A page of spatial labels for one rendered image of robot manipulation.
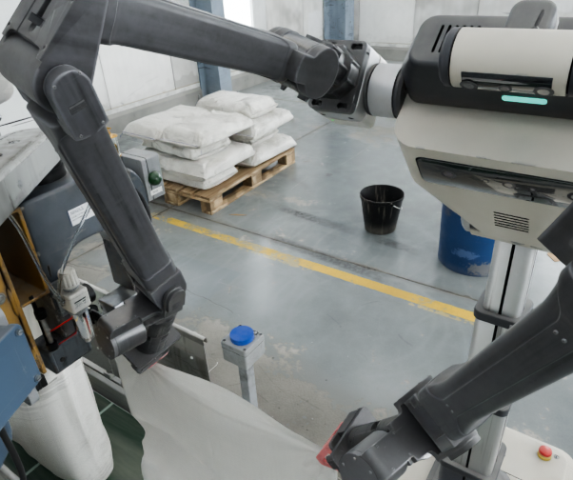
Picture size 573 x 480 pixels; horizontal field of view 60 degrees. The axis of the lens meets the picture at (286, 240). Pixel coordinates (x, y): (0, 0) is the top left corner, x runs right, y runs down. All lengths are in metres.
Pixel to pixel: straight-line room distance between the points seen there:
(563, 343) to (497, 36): 0.39
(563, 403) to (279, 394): 1.18
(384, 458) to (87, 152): 0.46
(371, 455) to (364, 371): 1.77
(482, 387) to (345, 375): 1.88
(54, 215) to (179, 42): 0.43
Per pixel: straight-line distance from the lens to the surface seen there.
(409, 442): 0.63
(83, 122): 0.53
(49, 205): 0.91
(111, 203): 0.63
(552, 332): 0.37
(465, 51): 0.66
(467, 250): 2.96
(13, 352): 0.66
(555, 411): 2.39
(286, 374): 2.34
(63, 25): 0.51
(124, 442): 1.73
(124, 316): 0.80
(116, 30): 0.55
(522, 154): 0.80
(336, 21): 9.42
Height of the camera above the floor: 1.66
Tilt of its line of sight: 30 degrees down
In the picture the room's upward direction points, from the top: 3 degrees counter-clockwise
